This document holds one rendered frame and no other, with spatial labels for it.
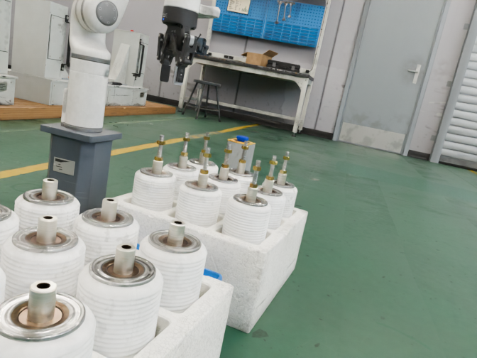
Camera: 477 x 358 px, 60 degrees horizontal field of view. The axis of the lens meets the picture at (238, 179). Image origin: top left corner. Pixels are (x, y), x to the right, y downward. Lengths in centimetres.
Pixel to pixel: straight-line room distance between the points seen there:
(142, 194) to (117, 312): 50
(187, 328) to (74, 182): 63
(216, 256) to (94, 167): 41
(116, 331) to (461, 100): 566
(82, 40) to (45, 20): 229
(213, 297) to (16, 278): 26
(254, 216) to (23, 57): 287
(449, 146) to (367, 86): 130
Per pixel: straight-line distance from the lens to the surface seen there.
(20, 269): 55
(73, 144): 108
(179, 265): 56
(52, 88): 336
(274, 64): 535
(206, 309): 59
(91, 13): 106
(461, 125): 595
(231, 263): 84
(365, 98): 585
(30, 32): 347
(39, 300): 41
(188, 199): 89
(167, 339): 52
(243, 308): 87
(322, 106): 586
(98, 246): 62
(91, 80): 108
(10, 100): 307
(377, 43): 591
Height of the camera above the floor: 48
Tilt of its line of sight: 13 degrees down
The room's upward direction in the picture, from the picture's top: 11 degrees clockwise
